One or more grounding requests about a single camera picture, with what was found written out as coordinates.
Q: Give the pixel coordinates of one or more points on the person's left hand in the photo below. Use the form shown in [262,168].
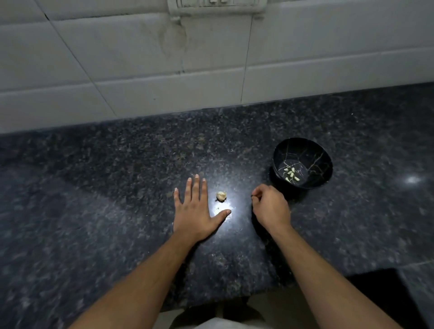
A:
[193,218]

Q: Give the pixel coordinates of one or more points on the person's right hand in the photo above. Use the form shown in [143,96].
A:
[273,210]

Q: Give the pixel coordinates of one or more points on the person's left thumb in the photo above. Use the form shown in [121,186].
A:
[221,216]

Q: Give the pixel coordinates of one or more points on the person's right fingers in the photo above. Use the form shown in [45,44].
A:
[260,194]

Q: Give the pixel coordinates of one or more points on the person's left little finger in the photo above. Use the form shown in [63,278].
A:
[177,197]

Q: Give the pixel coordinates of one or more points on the person's left middle finger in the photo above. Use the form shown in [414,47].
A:
[196,188]

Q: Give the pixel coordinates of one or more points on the person's left forearm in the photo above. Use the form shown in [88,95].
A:
[135,291]

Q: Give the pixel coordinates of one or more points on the person's right forearm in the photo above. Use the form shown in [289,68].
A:
[325,284]

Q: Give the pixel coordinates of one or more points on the garlic bulb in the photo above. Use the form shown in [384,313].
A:
[221,196]

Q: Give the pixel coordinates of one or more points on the pile of peeled garlic cloves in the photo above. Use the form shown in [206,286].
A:
[292,174]

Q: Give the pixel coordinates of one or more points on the black marbled bowl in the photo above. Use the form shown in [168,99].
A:
[305,159]

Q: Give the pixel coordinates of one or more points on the white garment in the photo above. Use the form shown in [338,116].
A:
[222,324]

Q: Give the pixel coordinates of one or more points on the white wall switch plate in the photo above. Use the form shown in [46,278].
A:
[217,6]

